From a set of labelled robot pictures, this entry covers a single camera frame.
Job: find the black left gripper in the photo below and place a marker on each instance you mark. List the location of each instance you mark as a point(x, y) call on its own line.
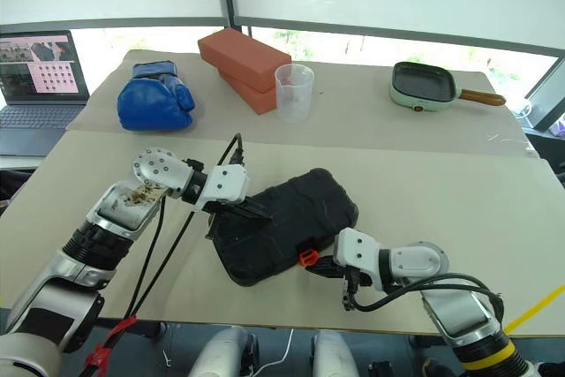
point(225, 211)

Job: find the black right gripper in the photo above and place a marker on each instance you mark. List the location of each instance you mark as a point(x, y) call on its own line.
point(336, 269)

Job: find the black plastic tool case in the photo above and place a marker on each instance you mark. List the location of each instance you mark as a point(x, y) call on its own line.
point(291, 209)

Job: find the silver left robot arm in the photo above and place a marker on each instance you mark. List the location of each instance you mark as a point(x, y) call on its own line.
point(53, 288)

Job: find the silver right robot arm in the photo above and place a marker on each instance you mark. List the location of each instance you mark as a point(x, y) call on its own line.
point(459, 311)

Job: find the grey rounded shape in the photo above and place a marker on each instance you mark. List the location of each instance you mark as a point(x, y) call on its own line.
point(333, 355)
point(216, 352)

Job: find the red brick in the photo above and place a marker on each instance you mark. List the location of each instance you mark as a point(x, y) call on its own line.
point(260, 101)
point(243, 55)

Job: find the clear plastic measuring cup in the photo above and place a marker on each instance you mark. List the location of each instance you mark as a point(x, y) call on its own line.
point(295, 103)

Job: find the blue boxing glove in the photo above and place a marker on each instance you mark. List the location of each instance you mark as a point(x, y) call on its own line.
point(150, 105)

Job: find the black orange shoe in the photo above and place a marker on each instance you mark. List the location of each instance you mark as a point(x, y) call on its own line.
point(437, 368)

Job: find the green electric frying pan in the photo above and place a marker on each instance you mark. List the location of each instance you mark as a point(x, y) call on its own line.
point(421, 83)

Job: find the red tape wrap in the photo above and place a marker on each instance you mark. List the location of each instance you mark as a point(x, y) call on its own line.
point(99, 355)

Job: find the dark laptop computer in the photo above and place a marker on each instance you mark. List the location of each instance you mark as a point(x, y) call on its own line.
point(39, 121)

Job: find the black chair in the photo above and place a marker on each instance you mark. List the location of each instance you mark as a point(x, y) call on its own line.
point(552, 152)

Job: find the purple bag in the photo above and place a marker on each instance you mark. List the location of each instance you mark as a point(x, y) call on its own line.
point(560, 126)

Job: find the black monitor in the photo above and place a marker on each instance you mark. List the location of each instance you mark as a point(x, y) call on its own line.
point(549, 99)

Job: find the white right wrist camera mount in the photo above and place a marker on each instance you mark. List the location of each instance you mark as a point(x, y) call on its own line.
point(357, 249)

